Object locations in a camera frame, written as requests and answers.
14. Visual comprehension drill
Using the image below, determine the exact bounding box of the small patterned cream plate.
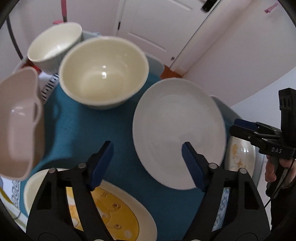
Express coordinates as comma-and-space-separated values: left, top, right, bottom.
224, 136, 255, 177

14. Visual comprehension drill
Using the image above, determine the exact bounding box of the plain white plate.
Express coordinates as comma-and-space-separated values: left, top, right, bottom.
132, 78, 226, 190

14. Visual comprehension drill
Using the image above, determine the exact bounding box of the large duck pattern plate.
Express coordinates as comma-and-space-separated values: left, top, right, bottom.
23, 169, 158, 240

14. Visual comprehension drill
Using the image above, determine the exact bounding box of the cream bowl with duck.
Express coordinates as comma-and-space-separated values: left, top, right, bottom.
59, 36, 149, 110

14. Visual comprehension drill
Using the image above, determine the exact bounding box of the pink square handled bowl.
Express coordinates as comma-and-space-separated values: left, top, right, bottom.
1, 67, 45, 181

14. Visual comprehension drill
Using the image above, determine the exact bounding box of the white ribbed bowl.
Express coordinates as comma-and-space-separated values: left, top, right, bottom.
27, 22, 82, 74

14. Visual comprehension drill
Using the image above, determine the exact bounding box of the person right hand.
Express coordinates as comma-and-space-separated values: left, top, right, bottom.
265, 156, 295, 188

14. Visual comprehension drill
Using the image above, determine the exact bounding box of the blue patterned tablecloth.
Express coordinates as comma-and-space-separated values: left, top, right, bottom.
0, 71, 243, 241

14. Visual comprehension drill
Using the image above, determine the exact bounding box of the white door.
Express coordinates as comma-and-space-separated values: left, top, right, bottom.
117, 0, 218, 67

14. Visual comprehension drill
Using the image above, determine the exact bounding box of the black clothes rack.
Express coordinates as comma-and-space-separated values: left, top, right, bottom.
6, 16, 23, 60

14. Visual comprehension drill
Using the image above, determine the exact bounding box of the black door handle lock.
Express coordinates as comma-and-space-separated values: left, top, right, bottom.
202, 0, 217, 12

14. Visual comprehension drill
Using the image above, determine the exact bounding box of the pink mop handle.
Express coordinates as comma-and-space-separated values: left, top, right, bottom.
52, 0, 68, 25

